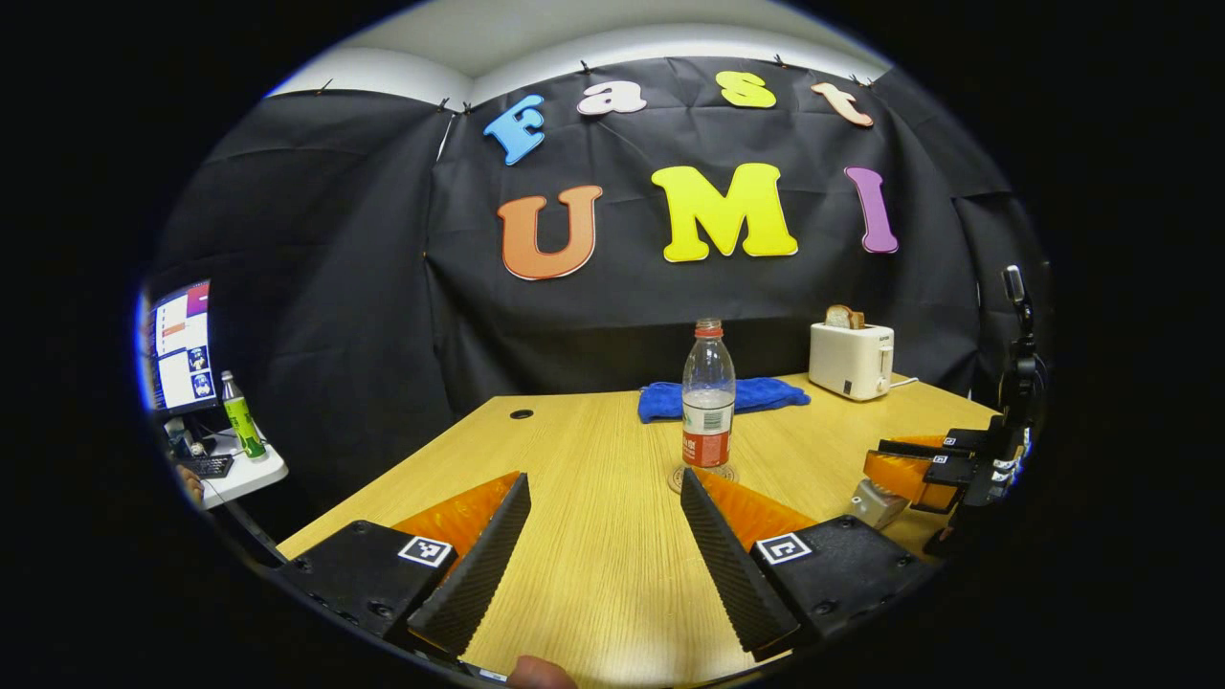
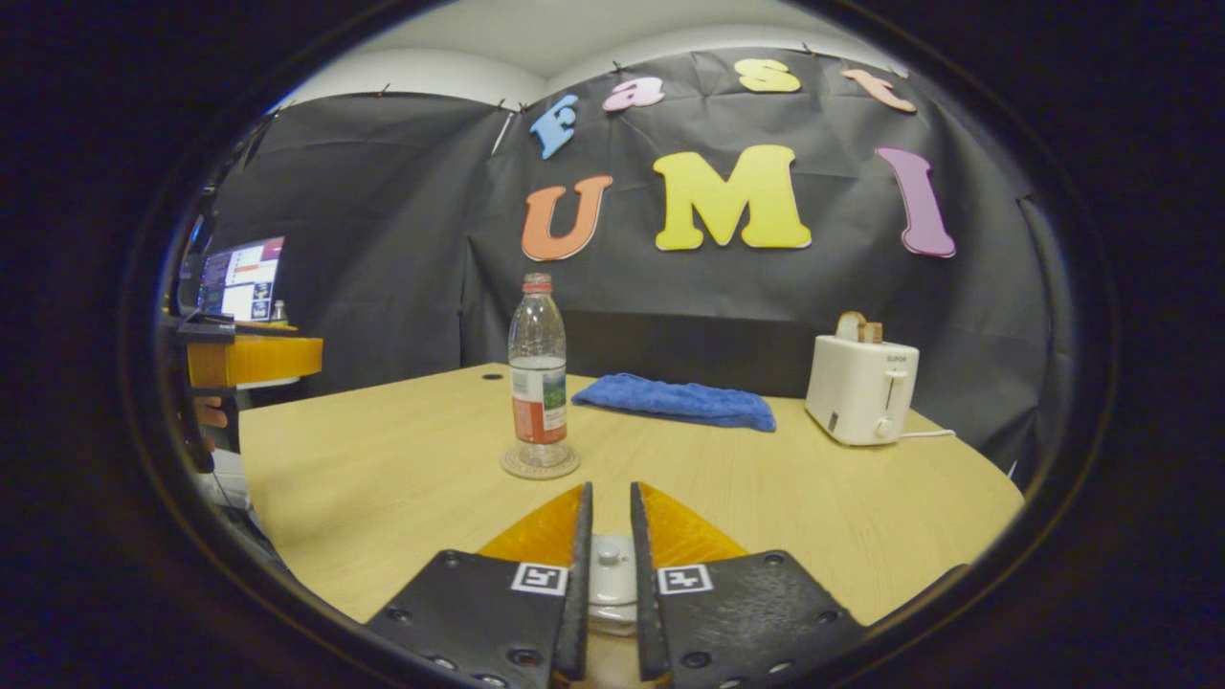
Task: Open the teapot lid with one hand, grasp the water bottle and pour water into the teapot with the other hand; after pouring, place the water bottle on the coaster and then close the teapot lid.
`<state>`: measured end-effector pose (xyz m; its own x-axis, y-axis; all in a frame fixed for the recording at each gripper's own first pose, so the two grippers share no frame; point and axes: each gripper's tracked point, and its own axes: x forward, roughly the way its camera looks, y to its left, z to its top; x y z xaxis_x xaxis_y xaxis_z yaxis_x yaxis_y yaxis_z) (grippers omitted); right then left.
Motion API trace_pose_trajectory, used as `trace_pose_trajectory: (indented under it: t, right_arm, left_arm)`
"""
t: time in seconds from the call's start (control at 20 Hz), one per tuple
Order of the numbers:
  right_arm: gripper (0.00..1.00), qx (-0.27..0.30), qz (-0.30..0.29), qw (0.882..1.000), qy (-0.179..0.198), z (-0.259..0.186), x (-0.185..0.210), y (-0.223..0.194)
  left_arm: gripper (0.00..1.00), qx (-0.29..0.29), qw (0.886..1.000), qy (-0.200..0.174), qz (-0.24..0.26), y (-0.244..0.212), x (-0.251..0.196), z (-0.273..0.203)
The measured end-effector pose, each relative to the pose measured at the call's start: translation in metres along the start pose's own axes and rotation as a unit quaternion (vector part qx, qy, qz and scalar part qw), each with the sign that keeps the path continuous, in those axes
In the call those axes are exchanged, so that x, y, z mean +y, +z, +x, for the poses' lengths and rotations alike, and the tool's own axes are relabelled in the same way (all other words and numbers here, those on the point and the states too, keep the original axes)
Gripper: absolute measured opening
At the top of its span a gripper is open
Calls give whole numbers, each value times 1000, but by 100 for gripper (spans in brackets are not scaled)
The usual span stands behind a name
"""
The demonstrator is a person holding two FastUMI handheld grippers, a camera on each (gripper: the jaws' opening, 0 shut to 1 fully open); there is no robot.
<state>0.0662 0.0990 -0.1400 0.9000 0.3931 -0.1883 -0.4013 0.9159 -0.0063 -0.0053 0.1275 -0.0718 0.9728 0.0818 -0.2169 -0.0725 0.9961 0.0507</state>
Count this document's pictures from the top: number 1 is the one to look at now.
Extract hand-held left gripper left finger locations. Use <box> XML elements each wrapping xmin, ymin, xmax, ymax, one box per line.
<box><xmin>278</xmin><ymin>471</ymin><xmax>533</xmax><ymax>661</ymax></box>

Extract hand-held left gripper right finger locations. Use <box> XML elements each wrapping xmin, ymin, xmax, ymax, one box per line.
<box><xmin>679</xmin><ymin>467</ymin><xmax>934</xmax><ymax>661</ymax></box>

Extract white ceramic teacup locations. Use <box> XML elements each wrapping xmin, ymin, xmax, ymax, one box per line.
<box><xmin>850</xmin><ymin>478</ymin><xmax>910</xmax><ymax>530</ymax></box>

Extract round wooden coaster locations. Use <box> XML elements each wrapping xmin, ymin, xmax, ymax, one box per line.
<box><xmin>667</xmin><ymin>463</ymin><xmax>740</xmax><ymax>496</ymax></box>

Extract clear plastic water bottle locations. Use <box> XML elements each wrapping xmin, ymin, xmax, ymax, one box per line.
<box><xmin>681</xmin><ymin>318</ymin><xmax>737</xmax><ymax>470</ymax></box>

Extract green drink bottle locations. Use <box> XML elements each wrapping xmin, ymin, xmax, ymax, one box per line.
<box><xmin>220</xmin><ymin>370</ymin><xmax>267</xmax><ymax>460</ymax></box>

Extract white toaster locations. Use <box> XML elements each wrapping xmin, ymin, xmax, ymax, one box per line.
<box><xmin>809</xmin><ymin>322</ymin><xmax>896</xmax><ymax>401</ymax></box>

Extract blue towel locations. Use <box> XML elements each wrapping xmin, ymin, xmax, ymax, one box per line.
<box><xmin>637</xmin><ymin>376</ymin><xmax>812</xmax><ymax>424</ymax></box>

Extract white side table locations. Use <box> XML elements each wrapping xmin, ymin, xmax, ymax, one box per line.
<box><xmin>177</xmin><ymin>431</ymin><xmax>290</xmax><ymax>510</ymax></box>

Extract computer monitor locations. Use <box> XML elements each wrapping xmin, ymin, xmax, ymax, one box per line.
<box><xmin>144</xmin><ymin>278</ymin><xmax>219</xmax><ymax>417</ymax></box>

